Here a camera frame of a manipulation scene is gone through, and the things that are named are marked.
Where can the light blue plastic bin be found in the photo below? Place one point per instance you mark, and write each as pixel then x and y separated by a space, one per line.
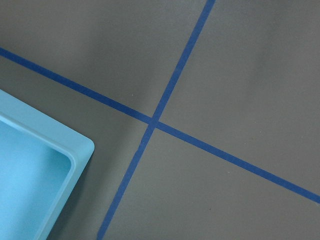
pixel 41 161

